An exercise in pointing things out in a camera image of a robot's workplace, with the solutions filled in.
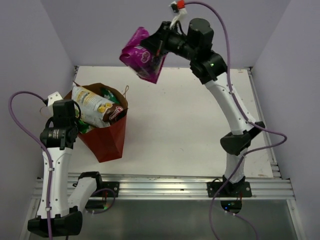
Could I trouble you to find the aluminium rail frame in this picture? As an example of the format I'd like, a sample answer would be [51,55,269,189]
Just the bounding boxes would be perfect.
[31,66,297,201]

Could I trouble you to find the brown yellow chips bag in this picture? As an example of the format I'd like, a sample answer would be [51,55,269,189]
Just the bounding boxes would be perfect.
[71,86,125,128]

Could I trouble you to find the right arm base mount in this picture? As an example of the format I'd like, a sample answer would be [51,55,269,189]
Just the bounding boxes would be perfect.
[206,178,253,198]

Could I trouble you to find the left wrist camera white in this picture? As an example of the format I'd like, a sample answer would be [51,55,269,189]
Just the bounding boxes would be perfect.
[44,91,63,108]

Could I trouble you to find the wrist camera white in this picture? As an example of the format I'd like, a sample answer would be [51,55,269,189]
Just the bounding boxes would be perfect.
[44,91,63,108]
[170,0,188,28]

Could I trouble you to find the green white chips bag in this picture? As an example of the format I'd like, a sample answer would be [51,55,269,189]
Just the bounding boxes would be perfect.
[78,120,96,134]

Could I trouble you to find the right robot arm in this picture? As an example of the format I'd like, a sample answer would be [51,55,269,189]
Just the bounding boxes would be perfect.
[140,18,265,197]

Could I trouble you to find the dark green snack bag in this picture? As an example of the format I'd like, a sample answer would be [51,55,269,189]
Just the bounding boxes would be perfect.
[100,87,120,104]

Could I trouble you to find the purple cable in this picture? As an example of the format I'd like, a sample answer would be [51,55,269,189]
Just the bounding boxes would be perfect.
[184,1,288,240]
[8,91,57,240]

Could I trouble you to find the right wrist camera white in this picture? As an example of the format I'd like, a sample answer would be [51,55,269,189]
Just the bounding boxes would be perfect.
[170,0,188,28]

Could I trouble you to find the purple candy bag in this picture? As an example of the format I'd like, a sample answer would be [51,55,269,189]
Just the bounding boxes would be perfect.
[119,26,167,84]

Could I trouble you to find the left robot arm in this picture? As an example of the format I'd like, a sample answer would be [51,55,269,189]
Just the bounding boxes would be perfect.
[27,99,104,239]

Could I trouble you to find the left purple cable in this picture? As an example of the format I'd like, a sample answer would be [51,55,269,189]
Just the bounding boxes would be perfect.
[8,91,57,240]

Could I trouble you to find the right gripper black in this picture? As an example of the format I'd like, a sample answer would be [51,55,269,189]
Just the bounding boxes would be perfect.
[139,22,196,62]

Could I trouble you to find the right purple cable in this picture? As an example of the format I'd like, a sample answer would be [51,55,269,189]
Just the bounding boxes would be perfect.
[184,1,288,240]

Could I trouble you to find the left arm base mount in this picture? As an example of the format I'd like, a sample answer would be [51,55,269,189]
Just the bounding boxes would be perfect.
[94,181,120,199]

